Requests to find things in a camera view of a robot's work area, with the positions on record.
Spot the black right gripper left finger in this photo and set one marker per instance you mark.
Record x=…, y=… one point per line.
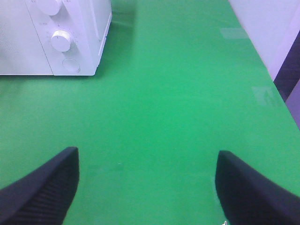
x=44, y=196

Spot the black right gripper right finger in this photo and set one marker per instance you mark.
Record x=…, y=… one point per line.
x=249, y=198

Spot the white microwave door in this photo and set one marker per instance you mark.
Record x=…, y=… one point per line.
x=21, y=52

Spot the white timer knob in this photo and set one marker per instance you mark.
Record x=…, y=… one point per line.
x=61, y=41

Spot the white microwave oven body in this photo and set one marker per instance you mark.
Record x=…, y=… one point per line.
x=87, y=22

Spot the upper white power knob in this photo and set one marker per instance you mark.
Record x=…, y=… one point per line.
x=49, y=7

